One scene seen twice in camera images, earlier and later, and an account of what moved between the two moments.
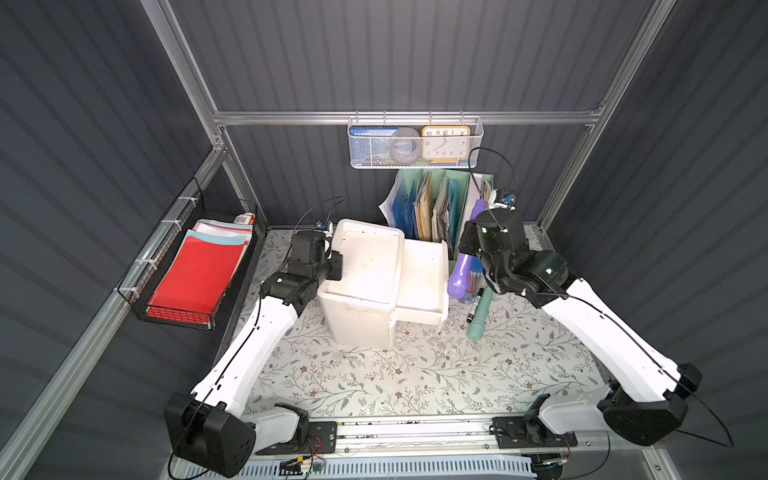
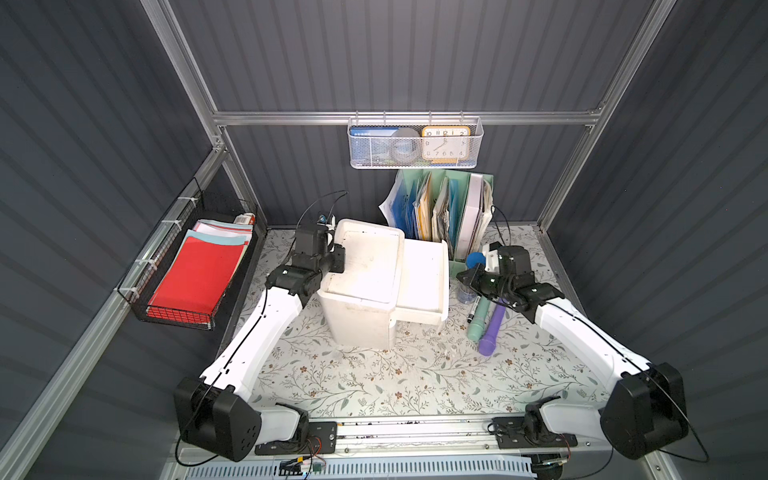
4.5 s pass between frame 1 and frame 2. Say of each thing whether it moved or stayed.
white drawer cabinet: stayed
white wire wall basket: stayed
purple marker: moved
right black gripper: moved
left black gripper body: stayed
